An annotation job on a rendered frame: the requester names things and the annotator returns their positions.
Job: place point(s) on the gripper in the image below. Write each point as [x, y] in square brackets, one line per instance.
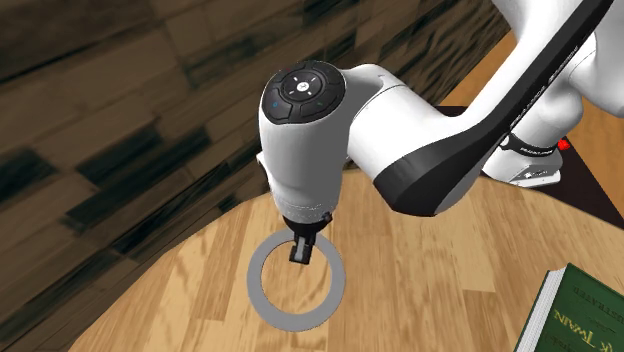
[306, 228]

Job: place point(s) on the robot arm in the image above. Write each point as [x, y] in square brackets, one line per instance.
[414, 136]

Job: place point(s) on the dark robot stand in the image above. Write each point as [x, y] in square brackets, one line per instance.
[587, 187]

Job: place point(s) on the green book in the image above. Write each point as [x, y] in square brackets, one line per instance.
[582, 317]

